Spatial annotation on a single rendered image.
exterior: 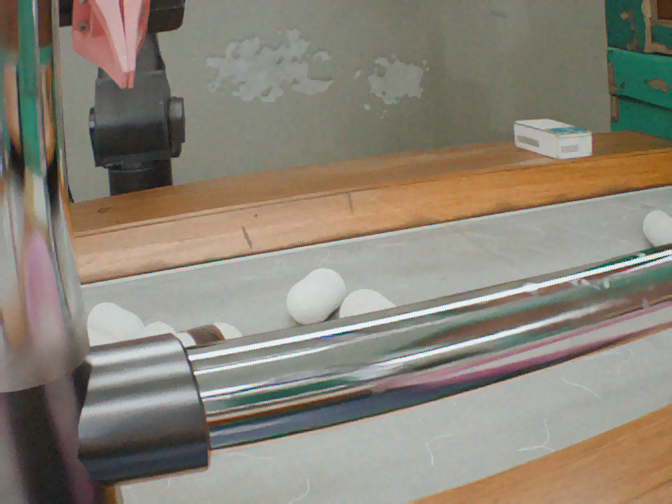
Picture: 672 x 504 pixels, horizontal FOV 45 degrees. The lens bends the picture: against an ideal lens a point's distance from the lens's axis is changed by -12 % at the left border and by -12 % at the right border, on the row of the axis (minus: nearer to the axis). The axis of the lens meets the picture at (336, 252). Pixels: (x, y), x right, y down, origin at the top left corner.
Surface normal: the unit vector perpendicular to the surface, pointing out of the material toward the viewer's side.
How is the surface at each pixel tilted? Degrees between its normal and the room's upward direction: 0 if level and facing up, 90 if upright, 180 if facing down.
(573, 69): 90
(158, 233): 45
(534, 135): 90
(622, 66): 90
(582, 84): 90
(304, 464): 0
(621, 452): 0
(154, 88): 66
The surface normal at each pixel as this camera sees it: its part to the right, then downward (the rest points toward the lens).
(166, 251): 0.24, -0.50
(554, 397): -0.05, -0.95
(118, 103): 0.08, -0.12
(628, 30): -0.92, 0.19
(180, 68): 0.40, 0.25
